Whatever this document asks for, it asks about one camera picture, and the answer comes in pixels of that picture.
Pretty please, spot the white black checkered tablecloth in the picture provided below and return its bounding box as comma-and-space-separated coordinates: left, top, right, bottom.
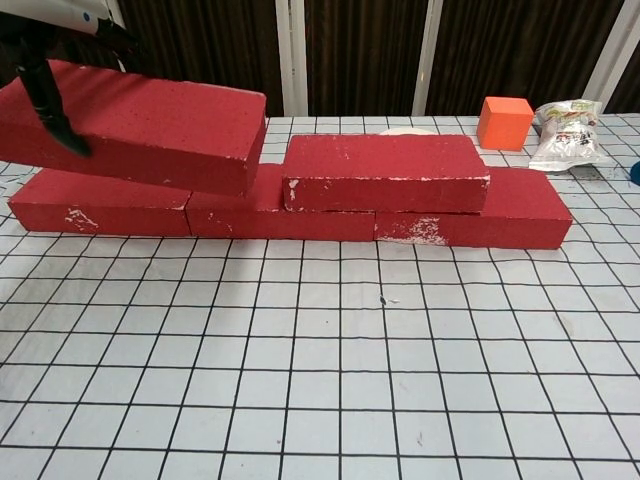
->
0, 113, 640, 480

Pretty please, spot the orange foam cube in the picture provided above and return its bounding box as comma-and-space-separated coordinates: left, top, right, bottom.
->
475, 96, 534, 151

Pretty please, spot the white vertical frame post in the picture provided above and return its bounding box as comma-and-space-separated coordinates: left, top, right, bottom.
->
274, 0, 309, 117

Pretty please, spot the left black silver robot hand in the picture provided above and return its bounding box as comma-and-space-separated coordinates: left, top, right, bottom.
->
0, 0, 142, 159

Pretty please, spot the silver snack packet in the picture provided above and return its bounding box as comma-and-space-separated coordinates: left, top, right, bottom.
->
528, 99, 614, 174

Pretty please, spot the white slanted frame post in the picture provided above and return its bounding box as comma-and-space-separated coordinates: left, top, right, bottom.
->
582, 0, 640, 114
412, 0, 441, 117

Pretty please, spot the white tape roll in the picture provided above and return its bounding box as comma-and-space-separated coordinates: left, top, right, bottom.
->
378, 125, 436, 137

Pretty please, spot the red brick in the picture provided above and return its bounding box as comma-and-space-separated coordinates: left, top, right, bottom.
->
0, 59, 268, 198
7, 167, 194, 236
373, 167, 575, 251
281, 133, 491, 215
184, 162, 377, 241

